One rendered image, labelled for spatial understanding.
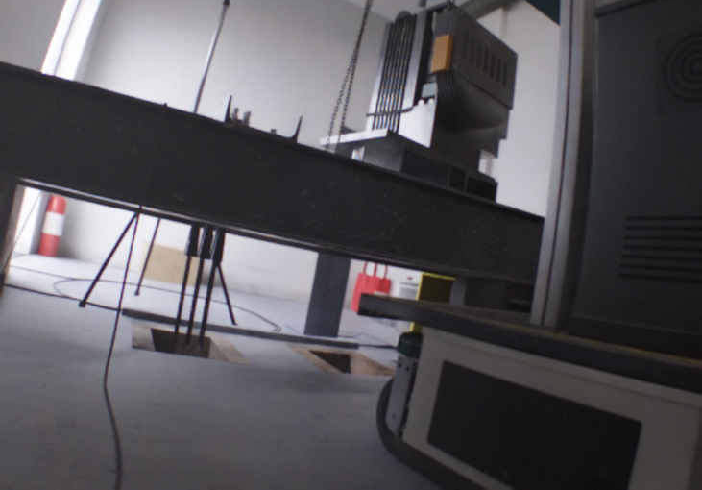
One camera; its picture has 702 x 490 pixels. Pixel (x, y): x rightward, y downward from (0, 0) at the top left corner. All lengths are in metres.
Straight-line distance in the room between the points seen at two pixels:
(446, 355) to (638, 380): 0.32
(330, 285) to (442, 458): 1.73
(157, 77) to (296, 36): 1.31
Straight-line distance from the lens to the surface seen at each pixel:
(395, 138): 1.86
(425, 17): 2.34
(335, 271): 2.43
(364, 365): 2.00
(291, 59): 4.46
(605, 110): 0.77
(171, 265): 3.64
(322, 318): 2.44
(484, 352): 0.72
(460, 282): 2.25
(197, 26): 4.35
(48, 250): 3.73
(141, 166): 1.26
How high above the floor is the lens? 0.36
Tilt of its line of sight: 8 degrees up
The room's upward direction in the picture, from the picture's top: 10 degrees clockwise
